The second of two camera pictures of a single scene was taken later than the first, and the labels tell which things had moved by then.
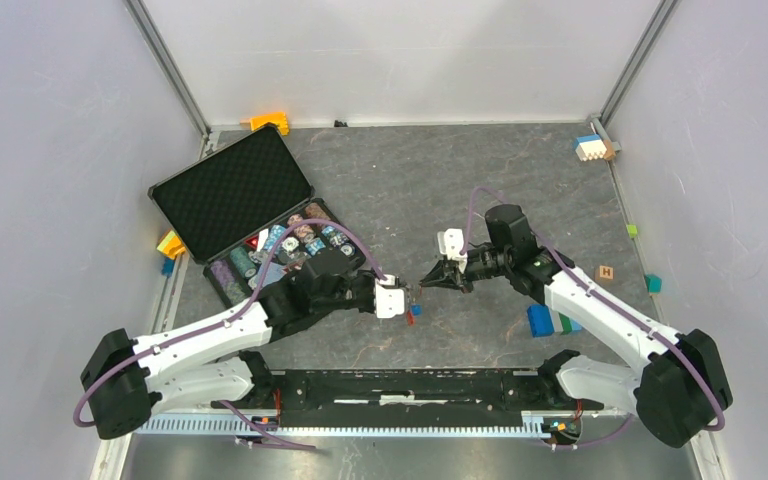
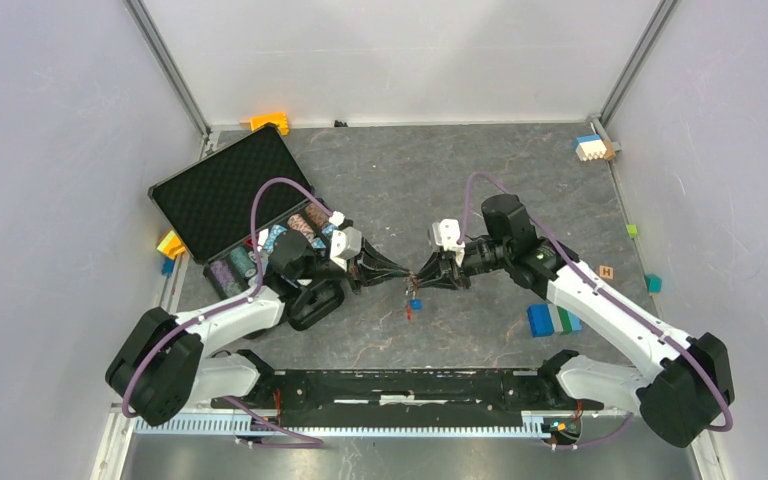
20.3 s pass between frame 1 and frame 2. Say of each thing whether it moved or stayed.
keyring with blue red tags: moved
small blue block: stayed
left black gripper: moved
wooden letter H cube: stayed
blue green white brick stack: stayed
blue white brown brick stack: stayed
